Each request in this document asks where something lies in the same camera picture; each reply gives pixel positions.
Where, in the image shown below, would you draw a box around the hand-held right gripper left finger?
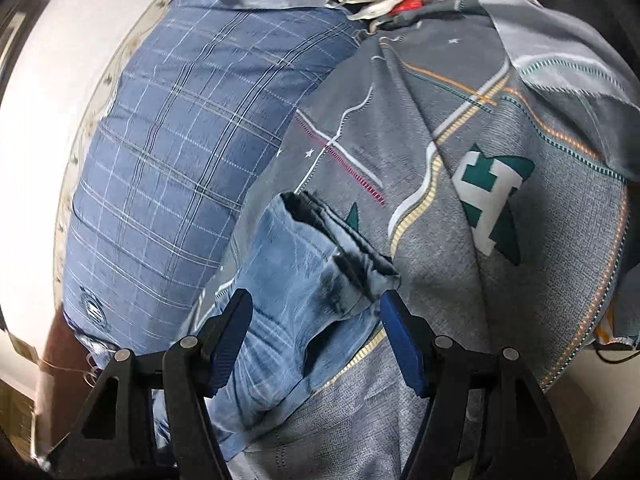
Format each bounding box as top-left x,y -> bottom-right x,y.
46,288 -> 254,480

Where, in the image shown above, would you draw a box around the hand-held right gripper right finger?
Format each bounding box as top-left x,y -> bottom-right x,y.
380,290 -> 581,480

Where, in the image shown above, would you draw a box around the blue denim pants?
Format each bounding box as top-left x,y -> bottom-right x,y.
152,191 -> 402,461

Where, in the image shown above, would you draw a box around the grey patterned quilt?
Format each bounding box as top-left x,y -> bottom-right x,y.
192,2 -> 632,480

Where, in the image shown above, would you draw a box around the blue plaid pillow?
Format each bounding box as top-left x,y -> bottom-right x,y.
62,0 -> 363,368

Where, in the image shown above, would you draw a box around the grey striped pillow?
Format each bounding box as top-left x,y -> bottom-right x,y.
477,0 -> 640,183

